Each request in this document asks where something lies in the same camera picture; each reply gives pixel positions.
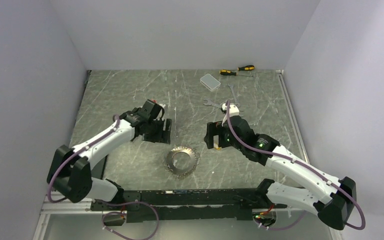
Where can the yellow-black screwdriver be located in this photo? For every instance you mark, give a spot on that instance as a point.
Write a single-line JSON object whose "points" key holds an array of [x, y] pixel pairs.
{"points": [[225, 72], [246, 68]]}

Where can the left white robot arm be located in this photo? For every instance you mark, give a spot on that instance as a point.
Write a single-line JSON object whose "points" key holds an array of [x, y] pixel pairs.
{"points": [[70, 174]]}

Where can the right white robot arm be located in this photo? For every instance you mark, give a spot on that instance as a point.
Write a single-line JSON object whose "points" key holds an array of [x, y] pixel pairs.
{"points": [[331, 199]]}

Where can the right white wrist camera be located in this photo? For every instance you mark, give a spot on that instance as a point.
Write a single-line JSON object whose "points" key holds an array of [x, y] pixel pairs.
{"points": [[232, 110]]}

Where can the small silver open-end wrench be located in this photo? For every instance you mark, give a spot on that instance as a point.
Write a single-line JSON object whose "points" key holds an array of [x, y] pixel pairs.
{"points": [[231, 87]]}

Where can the large silver open-end wrench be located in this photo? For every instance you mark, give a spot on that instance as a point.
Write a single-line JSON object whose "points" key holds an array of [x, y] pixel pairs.
{"points": [[208, 102]]}

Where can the white rectangular network switch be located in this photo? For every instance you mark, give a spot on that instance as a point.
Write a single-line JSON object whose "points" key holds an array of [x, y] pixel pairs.
{"points": [[210, 82]]}

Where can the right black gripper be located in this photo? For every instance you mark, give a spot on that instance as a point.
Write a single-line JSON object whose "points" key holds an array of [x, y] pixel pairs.
{"points": [[209, 138]]}

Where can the far yellow-black screwdriver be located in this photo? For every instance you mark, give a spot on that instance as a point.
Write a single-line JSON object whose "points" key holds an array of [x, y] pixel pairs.
{"points": [[246, 68]]}

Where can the near yellow-black screwdriver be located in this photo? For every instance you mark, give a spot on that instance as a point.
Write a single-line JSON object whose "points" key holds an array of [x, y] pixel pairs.
{"points": [[225, 72]]}

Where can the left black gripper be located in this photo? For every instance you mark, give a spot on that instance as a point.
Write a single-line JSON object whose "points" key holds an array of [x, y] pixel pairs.
{"points": [[163, 136]]}

